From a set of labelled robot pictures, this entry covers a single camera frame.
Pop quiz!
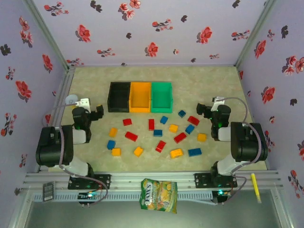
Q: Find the black plastic container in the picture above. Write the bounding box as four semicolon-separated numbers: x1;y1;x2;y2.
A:
107;82;131;113

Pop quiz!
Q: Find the yellow can white lid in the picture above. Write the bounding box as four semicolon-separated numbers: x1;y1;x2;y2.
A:
65;94;78;105

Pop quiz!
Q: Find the green plastic container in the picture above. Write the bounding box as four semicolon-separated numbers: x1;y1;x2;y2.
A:
150;82;173;114

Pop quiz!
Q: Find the orange plastic container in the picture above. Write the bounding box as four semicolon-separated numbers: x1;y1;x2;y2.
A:
129;82;152;113

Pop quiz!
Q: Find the long yellow lego brick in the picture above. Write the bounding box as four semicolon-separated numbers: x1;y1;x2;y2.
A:
170;148;184;159

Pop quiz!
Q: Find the yellow marker pen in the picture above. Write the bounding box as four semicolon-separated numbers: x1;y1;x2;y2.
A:
251;173;262;204

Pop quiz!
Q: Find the black ridged device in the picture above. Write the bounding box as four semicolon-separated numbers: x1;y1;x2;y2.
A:
42;181;56;202

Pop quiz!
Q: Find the green yellow candy bag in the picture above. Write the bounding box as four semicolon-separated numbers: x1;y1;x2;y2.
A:
139;178;178;214

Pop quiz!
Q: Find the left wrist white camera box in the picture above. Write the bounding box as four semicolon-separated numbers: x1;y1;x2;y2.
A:
75;98;91;108

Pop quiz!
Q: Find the left arm grey cable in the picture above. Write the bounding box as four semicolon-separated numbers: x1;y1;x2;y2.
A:
48;101;109;206

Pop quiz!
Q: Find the side aluminium frame rail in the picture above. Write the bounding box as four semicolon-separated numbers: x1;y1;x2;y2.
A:
35;66;76;172

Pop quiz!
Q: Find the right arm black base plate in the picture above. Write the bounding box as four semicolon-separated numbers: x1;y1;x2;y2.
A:
194;172;238;188

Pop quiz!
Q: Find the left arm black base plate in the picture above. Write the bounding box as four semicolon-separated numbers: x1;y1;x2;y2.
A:
68;174;112;190

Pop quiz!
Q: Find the long aluminium frame rail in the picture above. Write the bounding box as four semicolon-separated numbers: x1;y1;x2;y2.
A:
23;170;283;190

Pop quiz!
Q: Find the grey slotted cable duct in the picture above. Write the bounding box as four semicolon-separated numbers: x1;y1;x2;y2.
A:
32;191;216;203

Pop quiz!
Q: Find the aluminium corner post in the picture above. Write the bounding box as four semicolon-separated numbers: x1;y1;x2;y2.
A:
235;0;277;69
22;0;72;69

